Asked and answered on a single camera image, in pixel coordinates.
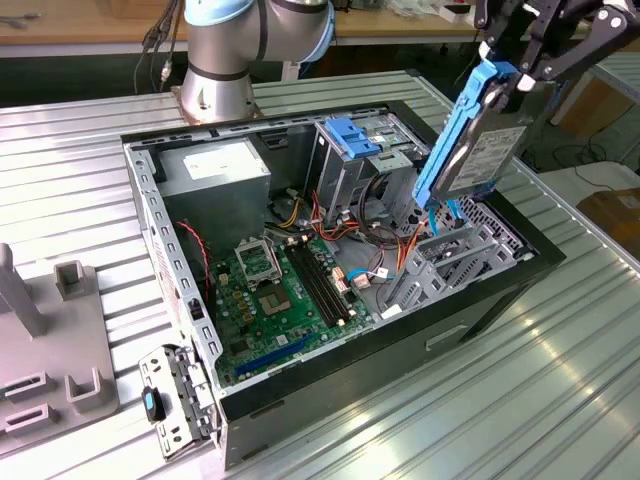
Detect white low table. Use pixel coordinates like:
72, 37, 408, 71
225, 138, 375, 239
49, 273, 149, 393
536, 160, 640, 202

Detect blue drive cage latch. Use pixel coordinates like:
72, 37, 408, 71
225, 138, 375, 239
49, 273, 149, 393
323, 117, 386, 161

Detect black and blue latch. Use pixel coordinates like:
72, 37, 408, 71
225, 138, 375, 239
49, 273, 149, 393
141, 385, 167, 424

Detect grey disk bay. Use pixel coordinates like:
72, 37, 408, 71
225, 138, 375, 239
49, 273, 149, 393
382, 219, 519, 321

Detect grey optical drive cage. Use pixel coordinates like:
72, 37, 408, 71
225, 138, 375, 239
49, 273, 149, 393
304, 112, 432, 227

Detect hard disk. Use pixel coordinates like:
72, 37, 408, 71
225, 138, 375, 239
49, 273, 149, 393
412, 57, 530, 210

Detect black open PC case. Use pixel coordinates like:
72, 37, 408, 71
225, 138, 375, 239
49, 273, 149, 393
119, 98, 569, 471

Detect yellow wire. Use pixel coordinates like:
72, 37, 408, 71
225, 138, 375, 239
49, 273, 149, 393
277, 195, 303, 230

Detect blue expansion slot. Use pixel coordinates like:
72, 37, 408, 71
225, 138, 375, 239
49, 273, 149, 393
234, 333, 315, 379

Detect long blue wire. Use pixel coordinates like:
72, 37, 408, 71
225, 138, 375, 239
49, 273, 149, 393
426, 197, 465, 237

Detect orange red wire bundle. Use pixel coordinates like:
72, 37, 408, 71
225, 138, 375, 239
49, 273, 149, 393
306, 188, 365, 245

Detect red black fan wire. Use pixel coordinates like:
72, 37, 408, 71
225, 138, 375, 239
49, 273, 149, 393
174, 219, 215, 302

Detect black looped cable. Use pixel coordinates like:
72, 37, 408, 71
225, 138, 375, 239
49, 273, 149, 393
356, 173, 402, 247

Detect white boxes on desk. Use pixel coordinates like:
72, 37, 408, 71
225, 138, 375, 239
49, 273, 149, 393
438, 2, 477, 25

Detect metal socket cover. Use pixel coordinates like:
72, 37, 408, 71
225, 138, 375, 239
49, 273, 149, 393
233, 237, 280, 288

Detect grey parts rack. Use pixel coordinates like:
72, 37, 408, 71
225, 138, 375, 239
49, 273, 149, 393
0, 242, 122, 447

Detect large brown carton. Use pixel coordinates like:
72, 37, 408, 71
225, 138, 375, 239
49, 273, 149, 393
549, 44, 637, 137

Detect wooden desk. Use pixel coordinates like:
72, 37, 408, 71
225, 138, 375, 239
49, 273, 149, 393
0, 0, 634, 60

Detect CPU socket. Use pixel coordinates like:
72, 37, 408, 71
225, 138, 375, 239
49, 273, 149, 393
255, 284, 294, 319

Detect black RAM slot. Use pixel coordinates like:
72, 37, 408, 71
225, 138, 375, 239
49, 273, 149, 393
298, 236, 353, 324
286, 239, 342, 329

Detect green motherboard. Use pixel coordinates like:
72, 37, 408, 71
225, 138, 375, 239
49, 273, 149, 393
212, 232, 377, 387

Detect grey power supply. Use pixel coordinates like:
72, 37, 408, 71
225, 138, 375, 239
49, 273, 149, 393
153, 137, 274, 252

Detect silver hinged slot bracket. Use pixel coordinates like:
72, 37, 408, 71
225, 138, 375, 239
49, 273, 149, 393
137, 343, 222, 462

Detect orange disk power wire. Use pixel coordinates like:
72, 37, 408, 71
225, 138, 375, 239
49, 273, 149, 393
396, 219, 431, 274

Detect brown cardboard box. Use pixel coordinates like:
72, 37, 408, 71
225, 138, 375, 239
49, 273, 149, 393
576, 188, 640, 252

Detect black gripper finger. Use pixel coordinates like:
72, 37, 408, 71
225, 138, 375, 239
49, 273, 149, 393
516, 0, 633, 94
472, 0, 525, 63

